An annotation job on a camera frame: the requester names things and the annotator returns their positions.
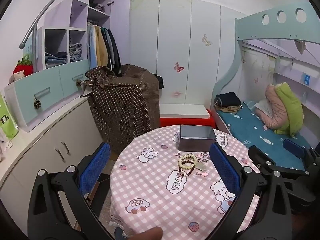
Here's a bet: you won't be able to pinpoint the yellow hanging garment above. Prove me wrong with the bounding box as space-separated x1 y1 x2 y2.
96 26 108 67

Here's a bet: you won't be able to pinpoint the pink padded jacket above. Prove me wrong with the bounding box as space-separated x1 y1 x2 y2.
255 84 288 130

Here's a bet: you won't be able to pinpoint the lilac and white shelf unit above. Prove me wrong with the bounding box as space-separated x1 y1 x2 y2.
32 0 130 73

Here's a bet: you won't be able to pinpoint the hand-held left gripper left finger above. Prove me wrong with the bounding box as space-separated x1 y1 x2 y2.
27 142 118 240

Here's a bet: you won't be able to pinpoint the grey metal handrail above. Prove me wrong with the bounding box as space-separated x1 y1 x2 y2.
19 0 80 50

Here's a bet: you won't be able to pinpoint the folded light jeans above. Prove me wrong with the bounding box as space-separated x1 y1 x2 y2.
69 43 83 62

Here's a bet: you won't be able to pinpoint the green paper bag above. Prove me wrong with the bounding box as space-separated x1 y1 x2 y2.
0 90 20 141

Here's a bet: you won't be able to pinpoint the clothes on shelf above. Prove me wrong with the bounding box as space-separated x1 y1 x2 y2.
88 0 106 12

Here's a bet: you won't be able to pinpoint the folded dark clothes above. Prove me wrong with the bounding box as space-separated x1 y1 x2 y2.
214 92 242 109

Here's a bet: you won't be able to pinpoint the pink checkered tablecloth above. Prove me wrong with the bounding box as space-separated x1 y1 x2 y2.
109 124 265 239

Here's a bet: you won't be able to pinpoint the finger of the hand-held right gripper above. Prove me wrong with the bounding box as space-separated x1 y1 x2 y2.
283 139 316 172
248 145 307 179

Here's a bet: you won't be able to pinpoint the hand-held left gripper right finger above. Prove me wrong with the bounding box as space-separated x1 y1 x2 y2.
209 142 293 240

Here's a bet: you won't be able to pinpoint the dark red bead bracelet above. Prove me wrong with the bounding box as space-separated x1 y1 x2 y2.
179 165 195 177

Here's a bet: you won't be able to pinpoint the green quilt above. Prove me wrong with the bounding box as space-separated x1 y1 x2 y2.
274 83 305 137

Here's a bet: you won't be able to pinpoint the brown polka-dot cloth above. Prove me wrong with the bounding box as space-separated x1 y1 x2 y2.
84 64 161 153

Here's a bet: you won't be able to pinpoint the mixed bead bracelet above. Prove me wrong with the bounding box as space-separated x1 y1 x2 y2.
180 153 201 161

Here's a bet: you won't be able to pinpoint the blue printed bed sheet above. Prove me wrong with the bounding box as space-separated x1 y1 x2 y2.
216 100 313 170

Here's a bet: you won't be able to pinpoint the white board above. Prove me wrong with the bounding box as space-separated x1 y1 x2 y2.
159 104 211 119

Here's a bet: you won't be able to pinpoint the pink plush toy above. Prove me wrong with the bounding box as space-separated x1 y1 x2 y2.
8 70 26 85

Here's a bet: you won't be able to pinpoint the red ottoman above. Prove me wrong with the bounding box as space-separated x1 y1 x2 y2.
159 109 216 130

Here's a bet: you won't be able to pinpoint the white wardrobe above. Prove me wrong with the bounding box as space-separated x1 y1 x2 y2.
129 0 248 105

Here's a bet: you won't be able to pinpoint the black garment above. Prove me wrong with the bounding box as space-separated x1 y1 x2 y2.
152 73 164 89

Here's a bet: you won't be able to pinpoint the mint green drawer unit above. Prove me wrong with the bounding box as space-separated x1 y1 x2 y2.
4 59 91 133

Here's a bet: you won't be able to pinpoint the beige low cabinet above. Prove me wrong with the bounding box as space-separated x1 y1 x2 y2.
0 96 107 233

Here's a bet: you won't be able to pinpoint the light blue hanging shirt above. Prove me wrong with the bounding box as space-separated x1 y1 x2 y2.
87 24 98 68

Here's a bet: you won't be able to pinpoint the red strawberry plush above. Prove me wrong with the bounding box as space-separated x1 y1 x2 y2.
12 54 34 77

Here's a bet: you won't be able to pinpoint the folded beige clothes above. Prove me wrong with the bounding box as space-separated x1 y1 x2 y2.
216 106 243 113

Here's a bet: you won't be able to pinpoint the mint green bunk bed frame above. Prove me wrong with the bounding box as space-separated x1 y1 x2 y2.
212 1 320 137

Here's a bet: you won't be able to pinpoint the dark hanging jackets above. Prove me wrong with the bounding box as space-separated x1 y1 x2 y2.
103 27 122 77

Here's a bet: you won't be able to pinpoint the grey metal tin box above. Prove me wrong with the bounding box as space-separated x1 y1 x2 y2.
178 124 217 152

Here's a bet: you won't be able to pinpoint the folded dark jeans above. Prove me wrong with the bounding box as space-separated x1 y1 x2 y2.
45 51 68 68

